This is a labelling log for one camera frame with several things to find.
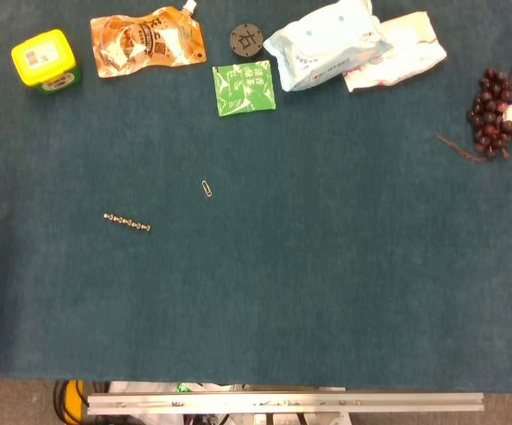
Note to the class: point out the yellow green lidded jar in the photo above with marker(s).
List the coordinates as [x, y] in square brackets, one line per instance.
[43, 59]

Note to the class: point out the metal paper clip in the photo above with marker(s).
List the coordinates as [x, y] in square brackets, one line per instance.
[207, 188]

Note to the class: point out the orange spouted drink pouch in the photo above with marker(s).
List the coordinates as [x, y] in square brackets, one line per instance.
[145, 42]

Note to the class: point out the teal table mat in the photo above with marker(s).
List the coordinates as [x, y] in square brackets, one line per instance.
[256, 248]

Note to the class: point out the green sachet packet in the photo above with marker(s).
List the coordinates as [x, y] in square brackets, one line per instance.
[243, 88]

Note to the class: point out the black round disc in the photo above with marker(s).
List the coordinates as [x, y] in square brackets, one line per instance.
[246, 40]

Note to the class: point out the blue wet wipes pack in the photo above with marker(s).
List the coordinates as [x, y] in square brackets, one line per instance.
[324, 46]

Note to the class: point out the white red wipes pack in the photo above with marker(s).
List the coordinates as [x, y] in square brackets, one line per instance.
[397, 53]

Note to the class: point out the bunch of dark grapes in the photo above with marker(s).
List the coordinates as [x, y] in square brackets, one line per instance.
[490, 116]

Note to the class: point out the aluminium profile rail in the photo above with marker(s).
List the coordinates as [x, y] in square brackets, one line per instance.
[282, 402]

